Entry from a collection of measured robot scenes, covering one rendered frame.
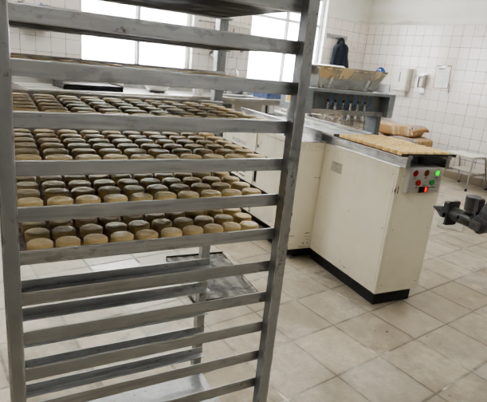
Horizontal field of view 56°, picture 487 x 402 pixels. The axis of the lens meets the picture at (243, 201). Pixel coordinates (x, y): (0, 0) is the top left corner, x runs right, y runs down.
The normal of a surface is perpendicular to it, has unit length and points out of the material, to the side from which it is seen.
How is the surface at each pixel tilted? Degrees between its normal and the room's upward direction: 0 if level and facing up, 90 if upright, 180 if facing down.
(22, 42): 90
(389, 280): 90
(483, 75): 90
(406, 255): 90
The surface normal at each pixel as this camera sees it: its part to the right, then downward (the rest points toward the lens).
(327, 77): 0.33, 0.68
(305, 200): 0.42, 0.30
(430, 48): -0.80, 0.10
